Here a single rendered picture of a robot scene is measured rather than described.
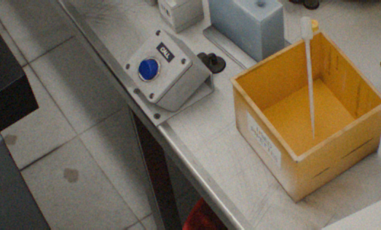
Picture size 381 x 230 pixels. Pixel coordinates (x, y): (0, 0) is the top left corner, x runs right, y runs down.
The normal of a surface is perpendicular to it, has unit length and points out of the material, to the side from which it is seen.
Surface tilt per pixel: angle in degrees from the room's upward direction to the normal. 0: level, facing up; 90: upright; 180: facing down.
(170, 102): 90
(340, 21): 0
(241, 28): 90
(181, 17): 90
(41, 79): 0
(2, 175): 90
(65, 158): 0
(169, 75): 30
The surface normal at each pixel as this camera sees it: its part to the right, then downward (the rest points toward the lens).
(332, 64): -0.85, 0.47
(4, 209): 0.55, 0.66
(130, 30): -0.10, -0.56
